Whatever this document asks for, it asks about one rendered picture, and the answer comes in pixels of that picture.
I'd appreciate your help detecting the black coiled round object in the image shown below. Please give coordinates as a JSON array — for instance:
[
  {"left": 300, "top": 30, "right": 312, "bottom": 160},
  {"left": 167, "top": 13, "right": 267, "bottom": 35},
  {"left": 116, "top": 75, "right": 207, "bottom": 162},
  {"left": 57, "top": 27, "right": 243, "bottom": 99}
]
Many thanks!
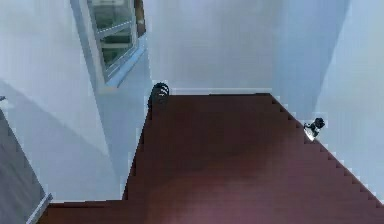
[{"left": 147, "top": 82, "right": 171, "bottom": 111}]

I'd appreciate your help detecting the white framed window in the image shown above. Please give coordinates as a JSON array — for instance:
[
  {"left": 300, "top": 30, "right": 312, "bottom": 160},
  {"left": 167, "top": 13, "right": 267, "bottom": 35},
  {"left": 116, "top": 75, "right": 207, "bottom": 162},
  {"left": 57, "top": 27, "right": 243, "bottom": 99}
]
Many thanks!
[{"left": 69, "top": 0, "right": 148, "bottom": 90}]

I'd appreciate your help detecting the small black and white object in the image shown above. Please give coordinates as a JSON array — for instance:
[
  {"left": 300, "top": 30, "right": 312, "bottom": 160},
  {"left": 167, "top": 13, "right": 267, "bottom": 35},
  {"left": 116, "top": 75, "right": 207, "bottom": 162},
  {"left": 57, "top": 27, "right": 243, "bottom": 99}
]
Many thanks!
[{"left": 302, "top": 117, "right": 326, "bottom": 142}]

